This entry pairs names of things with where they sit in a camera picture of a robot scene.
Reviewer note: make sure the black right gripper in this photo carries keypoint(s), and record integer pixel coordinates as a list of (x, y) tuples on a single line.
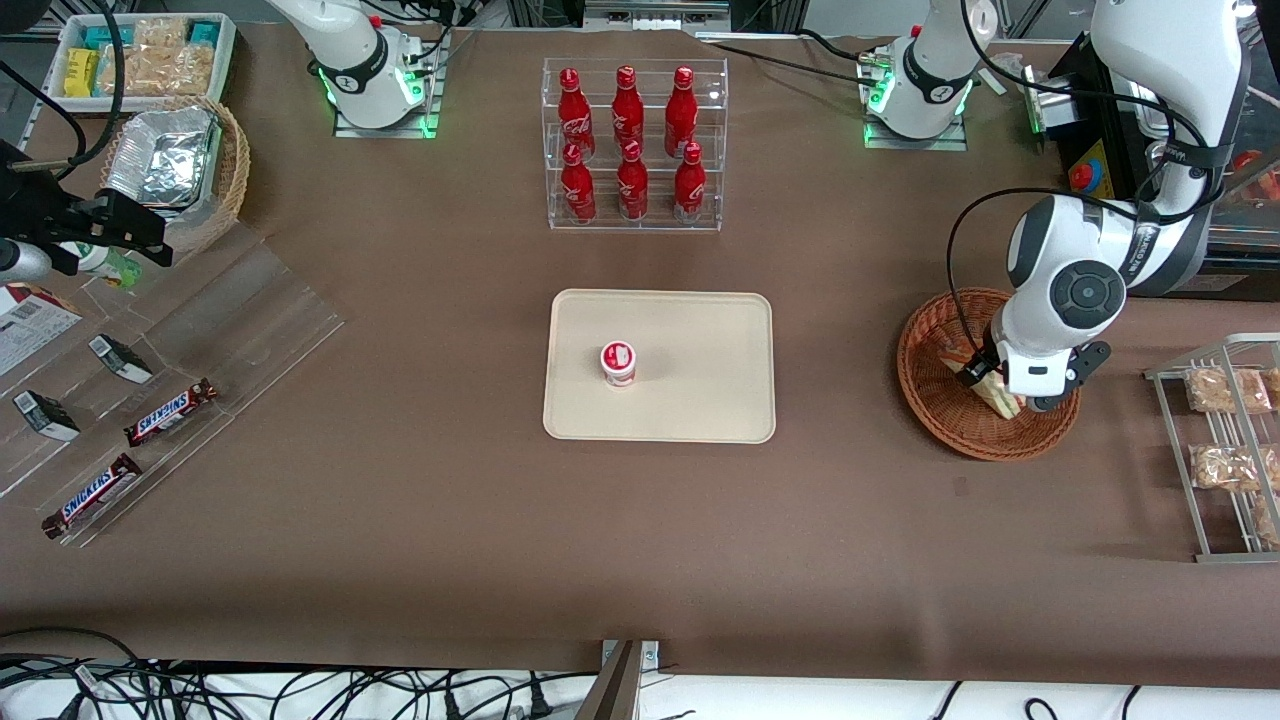
[(40, 213)]

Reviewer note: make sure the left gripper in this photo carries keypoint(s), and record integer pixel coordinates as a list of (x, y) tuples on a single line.
[(976, 369)]

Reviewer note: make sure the triangular sandwich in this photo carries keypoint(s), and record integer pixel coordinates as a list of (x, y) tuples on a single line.
[(998, 400)]

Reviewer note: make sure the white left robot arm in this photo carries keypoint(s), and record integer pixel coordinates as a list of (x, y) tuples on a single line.
[(1170, 60)]

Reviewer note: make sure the brown round wicker basket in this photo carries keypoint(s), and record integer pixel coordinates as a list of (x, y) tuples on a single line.
[(940, 410)]

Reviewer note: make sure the tan wicker basket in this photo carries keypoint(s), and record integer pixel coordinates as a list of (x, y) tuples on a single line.
[(235, 170)]

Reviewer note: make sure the beige plastic tray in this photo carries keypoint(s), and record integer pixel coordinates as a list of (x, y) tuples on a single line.
[(690, 380)]

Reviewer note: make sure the green white small bottle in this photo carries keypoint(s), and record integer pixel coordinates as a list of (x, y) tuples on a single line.
[(110, 265)]

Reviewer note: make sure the aluminium foil trays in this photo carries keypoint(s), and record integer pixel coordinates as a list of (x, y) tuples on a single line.
[(165, 160)]

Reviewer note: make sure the small black white box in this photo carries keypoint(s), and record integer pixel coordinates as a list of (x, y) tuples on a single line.
[(122, 360), (45, 415)]

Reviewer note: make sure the clear acrylic stepped display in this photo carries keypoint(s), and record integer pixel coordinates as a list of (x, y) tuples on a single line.
[(250, 320)]

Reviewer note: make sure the red white printed carton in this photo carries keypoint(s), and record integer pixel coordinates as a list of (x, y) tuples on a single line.
[(30, 325)]

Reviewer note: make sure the clear bagged cracker snacks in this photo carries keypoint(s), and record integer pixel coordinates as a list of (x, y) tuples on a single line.
[(165, 65)]

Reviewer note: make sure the yellow snack pack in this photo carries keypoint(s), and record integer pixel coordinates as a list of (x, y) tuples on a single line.
[(80, 72)]

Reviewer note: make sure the snickers chocolate bar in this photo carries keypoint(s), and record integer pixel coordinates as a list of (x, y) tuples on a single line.
[(170, 412), (92, 495)]

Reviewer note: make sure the white plastic bin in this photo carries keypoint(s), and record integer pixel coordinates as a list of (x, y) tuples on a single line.
[(225, 60)]

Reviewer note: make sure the teal snack pack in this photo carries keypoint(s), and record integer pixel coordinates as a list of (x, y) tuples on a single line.
[(100, 37), (203, 32)]

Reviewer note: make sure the red emergency stop button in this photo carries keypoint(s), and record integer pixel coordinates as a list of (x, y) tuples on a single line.
[(1082, 177)]

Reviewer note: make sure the clear bagged brown snack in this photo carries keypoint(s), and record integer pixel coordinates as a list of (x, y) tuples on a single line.
[(1225, 390), (1268, 520), (1225, 467)]

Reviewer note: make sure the black countertop appliance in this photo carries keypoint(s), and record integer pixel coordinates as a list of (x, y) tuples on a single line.
[(1110, 150)]

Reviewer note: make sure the small silver metal device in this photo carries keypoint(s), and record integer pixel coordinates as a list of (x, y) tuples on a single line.
[(1040, 105)]

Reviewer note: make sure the clear plastic wrapper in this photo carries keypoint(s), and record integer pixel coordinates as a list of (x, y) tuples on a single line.
[(1005, 68)]

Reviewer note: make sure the red cola bottle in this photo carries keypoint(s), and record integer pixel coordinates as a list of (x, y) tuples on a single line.
[(574, 110), (627, 105), (681, 110), (632, 190), (689, 190), (577, 190)]

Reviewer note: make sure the red white yogurt cup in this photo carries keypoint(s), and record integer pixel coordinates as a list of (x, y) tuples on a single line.
[(618, 362)]

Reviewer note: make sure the clear acrylic bottle rack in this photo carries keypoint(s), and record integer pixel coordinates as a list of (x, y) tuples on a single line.
[(640, 225)]

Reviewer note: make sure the metal camera mount pole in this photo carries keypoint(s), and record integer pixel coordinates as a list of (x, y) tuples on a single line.
[(612, 690)]

